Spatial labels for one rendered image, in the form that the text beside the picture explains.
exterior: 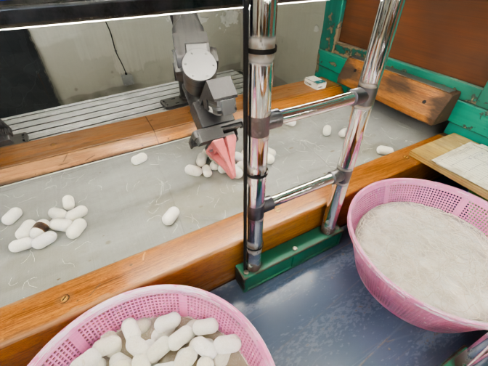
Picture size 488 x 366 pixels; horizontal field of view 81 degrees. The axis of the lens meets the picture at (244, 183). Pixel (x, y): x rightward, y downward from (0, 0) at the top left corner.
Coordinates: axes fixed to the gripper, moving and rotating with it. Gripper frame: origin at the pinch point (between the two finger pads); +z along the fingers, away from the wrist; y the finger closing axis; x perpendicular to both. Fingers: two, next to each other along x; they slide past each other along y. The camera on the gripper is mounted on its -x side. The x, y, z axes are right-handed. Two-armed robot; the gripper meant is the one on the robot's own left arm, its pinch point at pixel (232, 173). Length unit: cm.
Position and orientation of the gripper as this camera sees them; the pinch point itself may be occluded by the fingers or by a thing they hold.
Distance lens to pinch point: 54.5
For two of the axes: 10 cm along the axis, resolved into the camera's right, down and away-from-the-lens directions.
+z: 3.7, 9.3, -0.8
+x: -3.2, 2.1, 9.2
